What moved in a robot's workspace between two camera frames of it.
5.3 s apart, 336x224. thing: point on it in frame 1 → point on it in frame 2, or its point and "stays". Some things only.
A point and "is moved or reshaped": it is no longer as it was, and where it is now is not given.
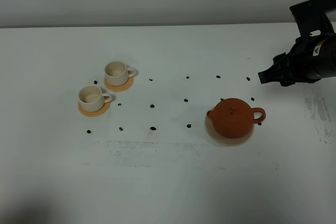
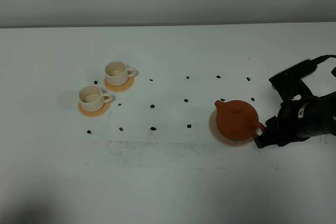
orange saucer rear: x=119 y=88 stays
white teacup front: x=91 y=98 stays
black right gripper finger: x=274 y=73 → x=273 y=135
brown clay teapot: x=234 y=118 is moved or reshaped
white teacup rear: x=117 y=73 stays
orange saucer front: x=95 y=113 stays
